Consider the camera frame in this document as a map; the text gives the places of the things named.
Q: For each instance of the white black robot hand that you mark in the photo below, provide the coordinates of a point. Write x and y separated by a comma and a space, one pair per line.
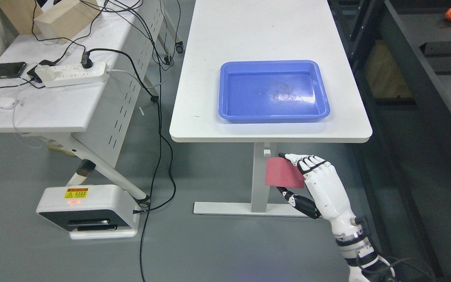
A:
328, 193

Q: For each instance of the pink block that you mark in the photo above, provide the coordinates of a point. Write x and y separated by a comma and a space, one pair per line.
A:
279, 172

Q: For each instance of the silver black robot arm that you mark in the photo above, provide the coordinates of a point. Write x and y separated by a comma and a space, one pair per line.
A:
365, 264

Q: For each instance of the blue plastic tray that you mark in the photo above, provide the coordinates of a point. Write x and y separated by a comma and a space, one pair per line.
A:
285, 91

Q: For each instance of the black right metal shelf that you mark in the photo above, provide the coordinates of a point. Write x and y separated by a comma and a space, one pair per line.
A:
400, 54

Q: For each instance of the white floor device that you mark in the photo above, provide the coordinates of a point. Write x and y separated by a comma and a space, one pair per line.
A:
102, 211

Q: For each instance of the white folding side table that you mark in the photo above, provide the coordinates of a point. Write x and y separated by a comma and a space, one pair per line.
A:
87, 100

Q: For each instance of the white power strip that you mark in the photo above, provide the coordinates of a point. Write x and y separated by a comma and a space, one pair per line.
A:
66, 75

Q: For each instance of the wooden box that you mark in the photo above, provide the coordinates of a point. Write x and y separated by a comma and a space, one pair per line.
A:
66, 19

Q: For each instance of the white earbuds case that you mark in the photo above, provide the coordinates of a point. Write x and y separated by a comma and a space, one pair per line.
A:
8, 103

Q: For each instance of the black smartphone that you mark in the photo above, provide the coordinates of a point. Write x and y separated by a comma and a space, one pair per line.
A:
12, 70

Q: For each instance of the cardboard box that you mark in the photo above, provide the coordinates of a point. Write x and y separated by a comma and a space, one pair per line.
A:
21, 14

